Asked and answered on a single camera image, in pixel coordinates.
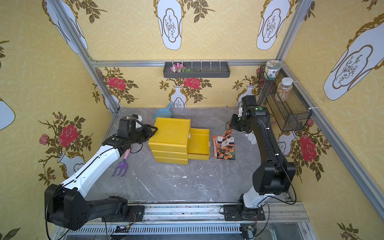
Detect yellow drawer cabinet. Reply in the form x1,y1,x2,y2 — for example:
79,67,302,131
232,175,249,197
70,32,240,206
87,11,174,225
149,118,191,165

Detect yellow drawer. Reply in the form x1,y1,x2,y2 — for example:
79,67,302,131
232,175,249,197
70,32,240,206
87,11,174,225
187,128,210,161

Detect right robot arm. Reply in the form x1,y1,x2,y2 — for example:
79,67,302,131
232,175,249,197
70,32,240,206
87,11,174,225
230,105,297,209

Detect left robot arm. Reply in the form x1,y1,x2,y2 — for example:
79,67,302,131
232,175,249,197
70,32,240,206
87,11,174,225
45,119,158,231

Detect blue plastic dustpan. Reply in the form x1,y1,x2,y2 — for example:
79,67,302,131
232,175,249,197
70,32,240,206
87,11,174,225
153,102,173,121

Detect clear jar white lid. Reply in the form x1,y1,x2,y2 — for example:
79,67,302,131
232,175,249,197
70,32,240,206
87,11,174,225
275,77,293,102

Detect jar with patterned label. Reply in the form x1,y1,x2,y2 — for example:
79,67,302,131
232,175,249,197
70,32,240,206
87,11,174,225
264,60,282,81

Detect small pink flowers on shelf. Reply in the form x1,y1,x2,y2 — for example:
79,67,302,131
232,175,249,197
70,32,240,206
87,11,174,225
170,63,192,73

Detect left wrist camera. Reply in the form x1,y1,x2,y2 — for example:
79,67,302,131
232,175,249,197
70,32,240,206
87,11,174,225
118,114,143,134

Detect purple garden fork pink handle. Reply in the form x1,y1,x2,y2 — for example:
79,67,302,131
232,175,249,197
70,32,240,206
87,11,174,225
112,149,131,177

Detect black wire mesh basket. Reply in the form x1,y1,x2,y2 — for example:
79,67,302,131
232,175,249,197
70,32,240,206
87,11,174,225
257,66,312,132

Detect dark grey wall shelf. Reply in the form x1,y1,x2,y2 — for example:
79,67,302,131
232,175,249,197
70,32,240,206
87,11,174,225
163,61,231,79

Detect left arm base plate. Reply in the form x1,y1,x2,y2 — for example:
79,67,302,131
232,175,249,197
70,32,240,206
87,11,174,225
120,205,145,223

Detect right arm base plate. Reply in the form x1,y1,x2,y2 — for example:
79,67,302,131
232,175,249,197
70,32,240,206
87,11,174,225
221,205,266,222

